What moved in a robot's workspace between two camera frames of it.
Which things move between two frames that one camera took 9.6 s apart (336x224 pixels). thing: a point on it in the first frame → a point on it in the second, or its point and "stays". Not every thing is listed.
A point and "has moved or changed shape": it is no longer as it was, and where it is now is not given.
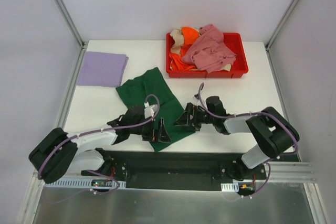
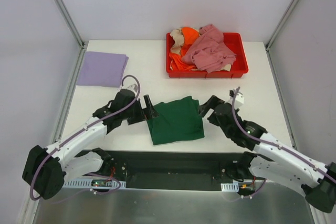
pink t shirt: (208, 52) stays
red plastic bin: (239, 64) stays
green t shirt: (135, 92) has moved or changed shape
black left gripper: (155, 131) → (140, 109)
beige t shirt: (178, 35) stays
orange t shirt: (189, 34) stays
